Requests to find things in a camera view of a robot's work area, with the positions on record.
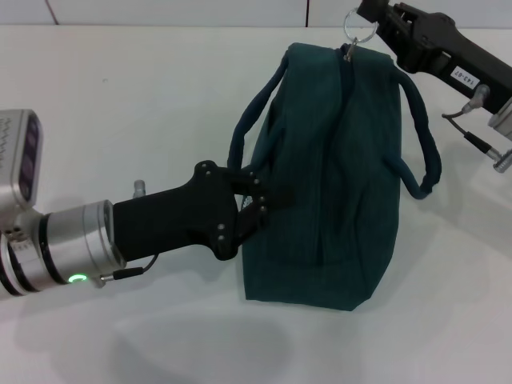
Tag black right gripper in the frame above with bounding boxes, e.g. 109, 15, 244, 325
357, 0, 512, 116

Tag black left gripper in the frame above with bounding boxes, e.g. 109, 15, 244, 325
112, 161, 296, 262

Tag dark teal lunch bag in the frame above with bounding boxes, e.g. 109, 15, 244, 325
227, 6, 443, 312

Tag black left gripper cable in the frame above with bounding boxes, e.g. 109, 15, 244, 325
99, 254, 159, 289

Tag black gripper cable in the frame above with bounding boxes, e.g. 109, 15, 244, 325
442, 86, 512, 173
99, 254, 159, 289

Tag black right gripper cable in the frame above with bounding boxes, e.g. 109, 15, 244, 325
442, 86, 512, 173

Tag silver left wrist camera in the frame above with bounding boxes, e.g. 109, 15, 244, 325
0, 108, 44, 233

